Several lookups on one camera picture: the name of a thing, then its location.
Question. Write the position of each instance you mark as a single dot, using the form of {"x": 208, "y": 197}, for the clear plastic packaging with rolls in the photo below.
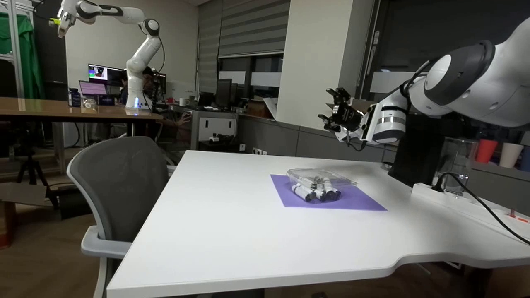
{"x": 317, "y": 184}

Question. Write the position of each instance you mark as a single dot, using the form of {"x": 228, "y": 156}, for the grey mesh office chair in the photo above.
{"x": 120, "y": 179}

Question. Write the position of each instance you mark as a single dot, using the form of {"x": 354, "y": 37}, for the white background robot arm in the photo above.
{"x": 72, "y": 12}

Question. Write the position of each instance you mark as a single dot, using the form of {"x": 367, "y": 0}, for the black tripod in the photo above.
{"x": 31, "y": 167}

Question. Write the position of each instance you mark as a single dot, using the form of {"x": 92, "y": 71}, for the wooden background table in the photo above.
{"x": 54, "y": 110}

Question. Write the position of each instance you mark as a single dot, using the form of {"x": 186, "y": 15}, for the computer monitor background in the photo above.
{"x": 107, "y": 75}

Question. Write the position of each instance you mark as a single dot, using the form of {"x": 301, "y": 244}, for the white robot arm foreground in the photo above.
{"x": 486, "y": 81}

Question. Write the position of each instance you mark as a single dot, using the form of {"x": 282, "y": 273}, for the white cup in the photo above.
{"x": 509, "y": 154}

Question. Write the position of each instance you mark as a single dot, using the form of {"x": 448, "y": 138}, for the purple mat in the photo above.
{"x": 352, "y": 197}

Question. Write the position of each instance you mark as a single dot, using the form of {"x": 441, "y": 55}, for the pink screen laptop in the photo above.
{"x": 90, "y": 88}

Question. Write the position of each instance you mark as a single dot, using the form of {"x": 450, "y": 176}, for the red cup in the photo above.
{"x": 486, "y": 149}

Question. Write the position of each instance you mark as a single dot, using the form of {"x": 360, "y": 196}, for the green cloth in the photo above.
{"x": 31, "y": 63}

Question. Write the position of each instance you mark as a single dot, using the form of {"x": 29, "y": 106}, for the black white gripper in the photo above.
{"x": 347, "y": 114}

